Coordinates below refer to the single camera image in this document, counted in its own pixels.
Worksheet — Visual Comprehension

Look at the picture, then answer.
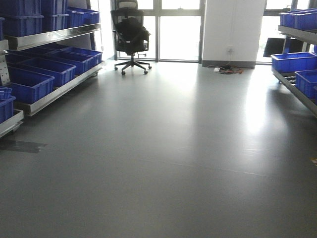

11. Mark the white power strip with cables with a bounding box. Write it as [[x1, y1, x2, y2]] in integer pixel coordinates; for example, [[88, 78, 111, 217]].
[[207, 64, 243, 75]]

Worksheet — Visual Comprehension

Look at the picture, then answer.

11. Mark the steel shelf rack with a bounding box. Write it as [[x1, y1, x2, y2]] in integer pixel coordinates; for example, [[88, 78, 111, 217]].
[[0, 23, 103, 136], [272, 25, 317, 116]]

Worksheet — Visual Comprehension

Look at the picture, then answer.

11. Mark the steel shelf rack left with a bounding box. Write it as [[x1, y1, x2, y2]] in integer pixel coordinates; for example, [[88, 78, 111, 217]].
[[0, 23, 103, 136]]

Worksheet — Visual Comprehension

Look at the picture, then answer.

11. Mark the blue crate right rack near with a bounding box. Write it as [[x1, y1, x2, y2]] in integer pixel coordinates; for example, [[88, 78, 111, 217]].
[[295, 69, 317, 99]]

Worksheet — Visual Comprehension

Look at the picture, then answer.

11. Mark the steel shelf rack right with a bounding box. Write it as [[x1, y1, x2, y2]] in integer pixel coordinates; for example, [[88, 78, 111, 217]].
[[272, 25, 317, 116]]

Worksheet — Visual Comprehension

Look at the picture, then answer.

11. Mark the blue crate rack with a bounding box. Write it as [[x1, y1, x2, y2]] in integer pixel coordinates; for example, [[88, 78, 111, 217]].
[[8, 66, 54, 104], [295, 69, 317, 99], [45, 51, 94, 75], [16, 58, 76, 87]]

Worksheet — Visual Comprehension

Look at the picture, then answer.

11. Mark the blue crate on right rack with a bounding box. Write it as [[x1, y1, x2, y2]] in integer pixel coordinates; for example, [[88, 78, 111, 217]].
[[271, 52, 317, 73]]

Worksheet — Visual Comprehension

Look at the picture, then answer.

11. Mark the black office chair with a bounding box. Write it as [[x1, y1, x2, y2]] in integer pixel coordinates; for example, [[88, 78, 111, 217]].
[[110, 0, 152, 75]]

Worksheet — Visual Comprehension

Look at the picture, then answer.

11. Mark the blue crate left rack front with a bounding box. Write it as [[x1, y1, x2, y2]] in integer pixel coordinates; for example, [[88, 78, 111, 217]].
[[8, 66, 54, 104]]

